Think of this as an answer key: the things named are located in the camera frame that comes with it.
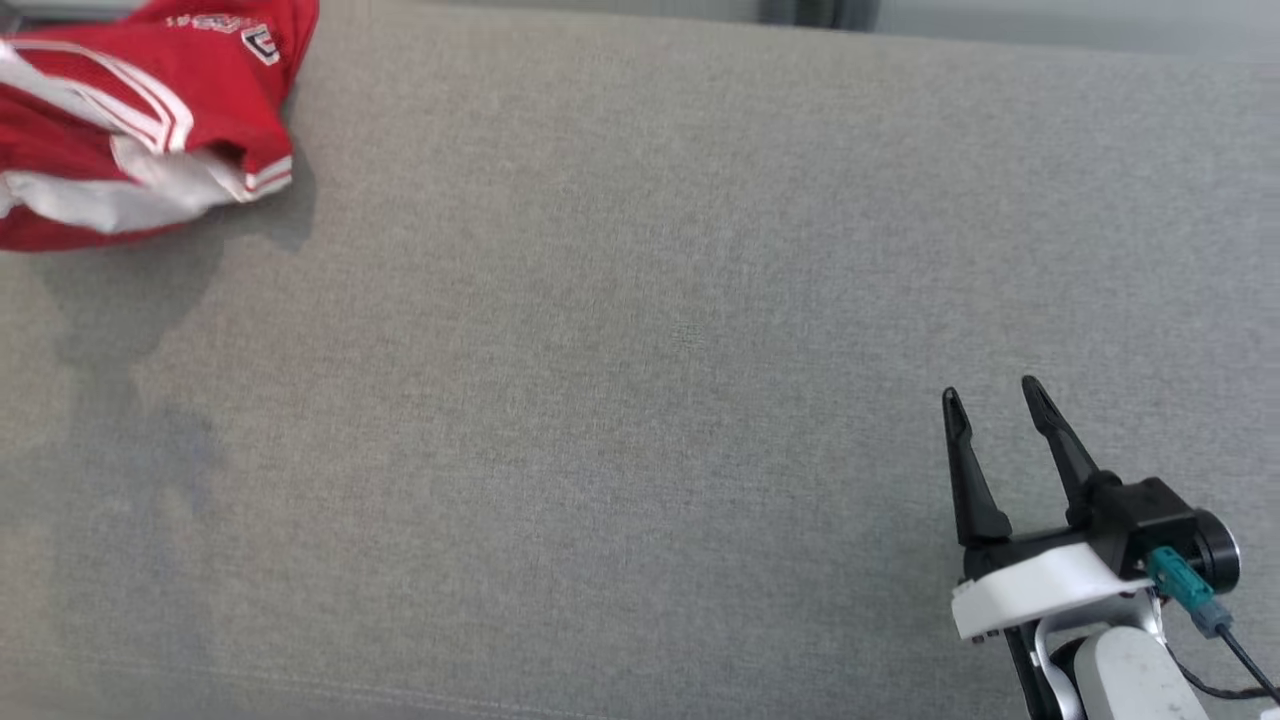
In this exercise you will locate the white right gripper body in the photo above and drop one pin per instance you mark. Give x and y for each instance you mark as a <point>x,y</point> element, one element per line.
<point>1040,585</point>

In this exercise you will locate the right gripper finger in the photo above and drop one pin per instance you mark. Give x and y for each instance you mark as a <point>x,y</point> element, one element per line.
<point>1060,440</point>
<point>975,480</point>

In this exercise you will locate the red basketball jersey white sleeves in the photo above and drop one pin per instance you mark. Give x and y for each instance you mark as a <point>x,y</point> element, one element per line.
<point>220,90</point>

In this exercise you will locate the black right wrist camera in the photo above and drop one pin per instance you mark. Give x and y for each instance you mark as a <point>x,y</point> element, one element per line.
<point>1150,515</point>

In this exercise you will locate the grey metal frame post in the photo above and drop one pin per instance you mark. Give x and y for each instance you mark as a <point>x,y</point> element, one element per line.
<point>815,12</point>

